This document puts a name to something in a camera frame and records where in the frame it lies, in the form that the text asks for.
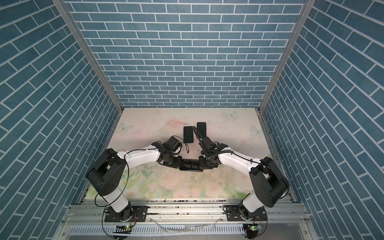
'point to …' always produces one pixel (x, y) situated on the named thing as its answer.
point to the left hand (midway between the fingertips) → (181, 165)
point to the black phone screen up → (188, 131)
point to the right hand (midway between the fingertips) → (200, 164)
